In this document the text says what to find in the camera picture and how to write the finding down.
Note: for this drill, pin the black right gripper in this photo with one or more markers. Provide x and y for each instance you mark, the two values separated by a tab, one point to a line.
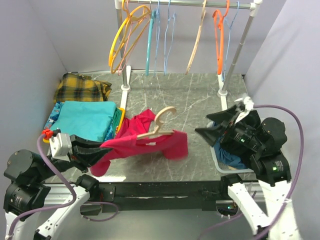
221	117

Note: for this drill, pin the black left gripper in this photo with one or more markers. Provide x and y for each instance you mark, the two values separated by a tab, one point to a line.
81	156

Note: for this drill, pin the dark blue shirt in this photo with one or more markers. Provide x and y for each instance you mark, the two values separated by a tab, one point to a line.
227	158

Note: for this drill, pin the magenta pink shirt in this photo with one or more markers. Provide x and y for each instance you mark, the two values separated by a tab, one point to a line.
126	144

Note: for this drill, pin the beige hanger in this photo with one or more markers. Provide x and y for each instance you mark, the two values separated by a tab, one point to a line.
159	124

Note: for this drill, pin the wooden hanger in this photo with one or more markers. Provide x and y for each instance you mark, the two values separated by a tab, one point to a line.
198	36

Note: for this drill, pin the light blue wavy hanger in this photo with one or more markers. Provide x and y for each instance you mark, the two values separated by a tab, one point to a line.
149	42

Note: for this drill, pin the pale blue wire hanger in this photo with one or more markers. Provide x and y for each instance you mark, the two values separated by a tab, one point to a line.
157	38

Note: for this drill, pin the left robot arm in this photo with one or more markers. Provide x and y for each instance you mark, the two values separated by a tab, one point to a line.
27	216

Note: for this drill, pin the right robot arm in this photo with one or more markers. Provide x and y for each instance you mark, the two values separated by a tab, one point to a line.
272	171

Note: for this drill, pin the yellow plaid shirt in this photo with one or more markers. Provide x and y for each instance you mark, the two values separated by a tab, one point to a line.
81	88

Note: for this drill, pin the orange plastic hanger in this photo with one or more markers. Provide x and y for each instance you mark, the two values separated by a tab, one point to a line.
218	22

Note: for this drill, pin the tan orange hanger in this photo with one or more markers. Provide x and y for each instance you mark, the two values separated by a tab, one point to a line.
130	47

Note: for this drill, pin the folded turquoise cloth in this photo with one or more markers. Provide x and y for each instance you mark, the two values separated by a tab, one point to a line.
87	120

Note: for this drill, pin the green printed garment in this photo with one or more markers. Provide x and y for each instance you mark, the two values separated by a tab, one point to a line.
111	131

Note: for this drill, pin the white perforated plastic basket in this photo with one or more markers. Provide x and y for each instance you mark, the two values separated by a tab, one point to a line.
224	169

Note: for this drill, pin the blue patterned cloth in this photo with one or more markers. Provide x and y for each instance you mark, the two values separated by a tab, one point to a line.
54	115

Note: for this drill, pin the yellow plastic tray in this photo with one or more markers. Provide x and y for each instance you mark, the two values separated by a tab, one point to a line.
121	121

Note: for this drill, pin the black base bar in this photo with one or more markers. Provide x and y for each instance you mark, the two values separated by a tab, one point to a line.
169	195

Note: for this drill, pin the white clothes rack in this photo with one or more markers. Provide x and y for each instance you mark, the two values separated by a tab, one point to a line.
128	23

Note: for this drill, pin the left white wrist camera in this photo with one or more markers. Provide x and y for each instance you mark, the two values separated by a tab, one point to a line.
60	143

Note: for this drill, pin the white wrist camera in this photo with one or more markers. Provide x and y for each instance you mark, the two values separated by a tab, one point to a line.
244	106
60	143

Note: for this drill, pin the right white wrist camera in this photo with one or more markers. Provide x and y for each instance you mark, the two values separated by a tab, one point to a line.
244	106

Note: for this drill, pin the thin blue wire hanger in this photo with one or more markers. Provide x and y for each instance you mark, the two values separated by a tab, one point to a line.
229	26

